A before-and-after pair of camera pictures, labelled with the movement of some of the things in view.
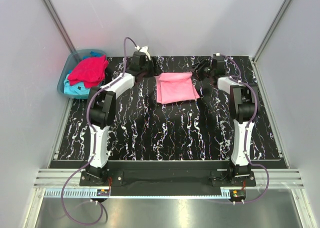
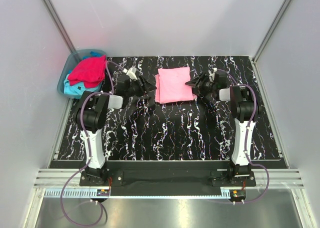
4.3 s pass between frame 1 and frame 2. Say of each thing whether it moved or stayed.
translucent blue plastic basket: stayed
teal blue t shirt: stayed
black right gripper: moved
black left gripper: moved
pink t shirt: moved
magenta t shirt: stayed
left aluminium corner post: stayed
